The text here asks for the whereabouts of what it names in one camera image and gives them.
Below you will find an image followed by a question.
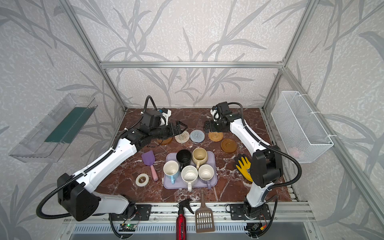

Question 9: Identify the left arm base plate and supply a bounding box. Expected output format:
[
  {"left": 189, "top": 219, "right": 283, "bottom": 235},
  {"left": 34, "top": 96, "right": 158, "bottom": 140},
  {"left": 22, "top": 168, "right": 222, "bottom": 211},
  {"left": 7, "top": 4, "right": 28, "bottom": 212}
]
[{"left": 110, "top": 204, "right": 152, "bottom": 221}]

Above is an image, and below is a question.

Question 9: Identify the white woven coaster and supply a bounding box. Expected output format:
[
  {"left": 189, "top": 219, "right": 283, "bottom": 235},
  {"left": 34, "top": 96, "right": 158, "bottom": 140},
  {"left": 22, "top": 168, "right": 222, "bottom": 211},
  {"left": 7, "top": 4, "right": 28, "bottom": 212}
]
[{"left": 175, "top": 131, "right": 190, "bottom": 144}]

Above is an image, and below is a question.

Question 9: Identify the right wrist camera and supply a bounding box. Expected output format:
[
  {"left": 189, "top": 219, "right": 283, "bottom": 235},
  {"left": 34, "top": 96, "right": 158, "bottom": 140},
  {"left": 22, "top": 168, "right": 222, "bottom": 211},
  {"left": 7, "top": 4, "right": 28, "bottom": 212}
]
[{"left": 210, "top": 107, "right": 221, "bottom": 121}]

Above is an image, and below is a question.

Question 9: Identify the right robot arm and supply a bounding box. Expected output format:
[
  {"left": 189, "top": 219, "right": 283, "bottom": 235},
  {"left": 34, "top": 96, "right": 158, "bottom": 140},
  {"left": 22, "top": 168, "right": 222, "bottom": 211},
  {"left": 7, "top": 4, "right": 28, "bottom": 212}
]
[{"left": 204, "top": 102, "right": 302, "bottom": 219}]

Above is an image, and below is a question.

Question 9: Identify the white wire basket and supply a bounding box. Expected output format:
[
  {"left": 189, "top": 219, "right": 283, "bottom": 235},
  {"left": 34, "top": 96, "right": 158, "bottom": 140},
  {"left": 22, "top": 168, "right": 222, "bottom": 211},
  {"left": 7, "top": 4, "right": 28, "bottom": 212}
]
[{"left": 272, "top": 91, "right": 334, "bottom": 164}]

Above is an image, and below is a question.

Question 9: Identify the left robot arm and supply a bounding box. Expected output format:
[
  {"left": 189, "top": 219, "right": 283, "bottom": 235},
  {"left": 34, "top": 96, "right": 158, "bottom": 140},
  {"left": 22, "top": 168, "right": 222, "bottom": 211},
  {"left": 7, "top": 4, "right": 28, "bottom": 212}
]
[{"left": 36, "top": 96, "right": 188, "bottom": 222}]

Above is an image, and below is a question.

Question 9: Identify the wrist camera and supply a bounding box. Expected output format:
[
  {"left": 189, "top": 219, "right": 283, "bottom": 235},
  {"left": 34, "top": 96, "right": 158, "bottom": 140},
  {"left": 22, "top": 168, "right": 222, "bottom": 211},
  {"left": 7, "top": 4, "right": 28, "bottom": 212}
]
[
  {"left": 158, "top": 108, "right": 172, "bottom": 126},
  {"left": 210, "top": 107, "right": 221, "bottom": 121}
]

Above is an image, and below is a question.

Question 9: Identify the grey-blue woven coaster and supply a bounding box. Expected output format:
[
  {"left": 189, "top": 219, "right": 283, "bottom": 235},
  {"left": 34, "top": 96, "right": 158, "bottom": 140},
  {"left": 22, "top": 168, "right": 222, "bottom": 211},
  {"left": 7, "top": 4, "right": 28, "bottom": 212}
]
[{"left": 190, "top": 130, "right": 205, "bottom": 143}]

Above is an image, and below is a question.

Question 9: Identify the red spray bottle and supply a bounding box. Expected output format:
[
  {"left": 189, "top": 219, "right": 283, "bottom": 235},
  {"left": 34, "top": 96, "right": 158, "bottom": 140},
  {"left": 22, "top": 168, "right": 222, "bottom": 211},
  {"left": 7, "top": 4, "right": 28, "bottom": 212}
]
[{"left": 176, "top": 198, "right": 195, "bottom": 240}]

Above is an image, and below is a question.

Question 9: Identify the purple scoop pink handle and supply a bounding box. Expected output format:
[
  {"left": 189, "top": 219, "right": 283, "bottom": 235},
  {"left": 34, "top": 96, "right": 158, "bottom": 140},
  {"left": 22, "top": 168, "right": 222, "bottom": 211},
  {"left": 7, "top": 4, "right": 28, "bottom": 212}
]
[{"left": 142, "top": 151, "right": 159, "bottom": 182}]

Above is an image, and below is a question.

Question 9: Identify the black mug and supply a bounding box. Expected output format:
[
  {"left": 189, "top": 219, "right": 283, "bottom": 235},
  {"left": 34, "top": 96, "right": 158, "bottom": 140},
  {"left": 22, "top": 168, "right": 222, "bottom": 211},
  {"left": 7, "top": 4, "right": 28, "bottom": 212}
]
[{"left": 176, "top": 149, "right": 192, "bottom": 172}]

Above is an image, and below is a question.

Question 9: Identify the beige mug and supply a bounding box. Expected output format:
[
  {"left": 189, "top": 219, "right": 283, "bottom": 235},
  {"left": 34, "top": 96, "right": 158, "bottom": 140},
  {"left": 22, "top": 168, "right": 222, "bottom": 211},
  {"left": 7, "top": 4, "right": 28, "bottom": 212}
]
[{"left": 192, "top": 148, "right": 208, "bottom": 169}]

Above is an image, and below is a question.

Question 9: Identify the white mug blue handle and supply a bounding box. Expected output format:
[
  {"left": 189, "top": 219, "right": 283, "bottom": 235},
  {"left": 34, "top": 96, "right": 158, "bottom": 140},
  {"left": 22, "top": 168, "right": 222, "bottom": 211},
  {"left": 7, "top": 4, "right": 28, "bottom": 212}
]
[{"left": 163, "top": 161, "right": 180, "bottom": 185}]

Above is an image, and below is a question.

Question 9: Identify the brown slotted scoop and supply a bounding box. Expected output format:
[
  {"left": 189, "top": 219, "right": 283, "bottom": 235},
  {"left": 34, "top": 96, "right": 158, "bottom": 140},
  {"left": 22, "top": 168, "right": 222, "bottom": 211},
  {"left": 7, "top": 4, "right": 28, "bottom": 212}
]
[{"left": 195, "top": 189, "right": 215, "bottom": 234}]

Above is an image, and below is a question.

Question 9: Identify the green circuit board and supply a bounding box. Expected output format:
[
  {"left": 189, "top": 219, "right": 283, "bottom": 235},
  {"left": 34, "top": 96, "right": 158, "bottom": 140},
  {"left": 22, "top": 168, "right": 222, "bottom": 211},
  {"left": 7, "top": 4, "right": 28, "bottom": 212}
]
[{"left": 119, "top": 224, "right": 138, "bottom": 232}]

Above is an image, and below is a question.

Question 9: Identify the white tape roll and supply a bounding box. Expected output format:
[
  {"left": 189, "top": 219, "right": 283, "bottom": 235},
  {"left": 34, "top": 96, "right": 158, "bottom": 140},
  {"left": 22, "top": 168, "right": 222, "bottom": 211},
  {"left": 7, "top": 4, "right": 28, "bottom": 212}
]
[{"left": 136, "top": 174, "right": 150, "bottom": 187}]

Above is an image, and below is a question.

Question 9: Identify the tan wicker coaster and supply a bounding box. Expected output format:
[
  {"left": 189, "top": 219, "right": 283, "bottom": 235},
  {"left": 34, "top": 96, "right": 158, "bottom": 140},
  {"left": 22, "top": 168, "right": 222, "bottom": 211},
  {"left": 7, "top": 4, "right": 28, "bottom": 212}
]
[{"left": 208, "top": 132, "right": 224, "bottom": 142}]

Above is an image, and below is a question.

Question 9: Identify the clear plastic wall bin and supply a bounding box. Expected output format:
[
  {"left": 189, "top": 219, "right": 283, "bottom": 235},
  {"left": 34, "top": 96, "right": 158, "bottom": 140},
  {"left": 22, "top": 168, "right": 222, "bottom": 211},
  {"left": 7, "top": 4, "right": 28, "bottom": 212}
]
[{"left": 9, "top": 94, "right": 98, "bottom": 163}]

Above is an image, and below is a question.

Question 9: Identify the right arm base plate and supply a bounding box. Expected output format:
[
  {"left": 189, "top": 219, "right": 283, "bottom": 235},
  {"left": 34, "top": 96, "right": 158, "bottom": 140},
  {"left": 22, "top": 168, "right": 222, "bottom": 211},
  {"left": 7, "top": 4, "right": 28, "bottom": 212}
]
[{"left": 229, "top": 203, "right": 272, "bottom": 221}]

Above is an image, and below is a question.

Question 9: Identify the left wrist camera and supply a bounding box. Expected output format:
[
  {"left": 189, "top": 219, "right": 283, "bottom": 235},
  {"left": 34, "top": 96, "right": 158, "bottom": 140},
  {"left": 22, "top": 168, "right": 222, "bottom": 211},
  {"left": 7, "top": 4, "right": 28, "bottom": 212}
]
[{"left": 158, "top": 108, "right": 172, "bottom": 126}]

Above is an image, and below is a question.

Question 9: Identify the white mug purple handle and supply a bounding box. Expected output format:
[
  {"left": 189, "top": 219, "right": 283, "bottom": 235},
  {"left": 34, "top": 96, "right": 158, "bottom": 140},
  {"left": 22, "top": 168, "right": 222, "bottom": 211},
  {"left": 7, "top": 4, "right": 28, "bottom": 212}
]
[{"left": 198, "top": 164, "right": 215, "bottom": 190}]

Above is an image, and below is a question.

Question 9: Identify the lavender plastic tray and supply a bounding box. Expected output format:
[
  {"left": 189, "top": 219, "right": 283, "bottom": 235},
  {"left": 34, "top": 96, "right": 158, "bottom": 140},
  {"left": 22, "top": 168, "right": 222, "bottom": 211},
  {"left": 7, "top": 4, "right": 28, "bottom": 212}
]
[{"left": 163, "top": 151, "right": 218, "bottom": 191}]

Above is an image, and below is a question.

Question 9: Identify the white speckled mug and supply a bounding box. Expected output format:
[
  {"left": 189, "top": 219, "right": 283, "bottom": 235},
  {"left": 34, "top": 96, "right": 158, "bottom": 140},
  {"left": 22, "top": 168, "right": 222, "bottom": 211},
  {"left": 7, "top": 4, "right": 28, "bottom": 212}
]
[{"left": 181, "top": 166, "right": 199, "bottom": 192}]

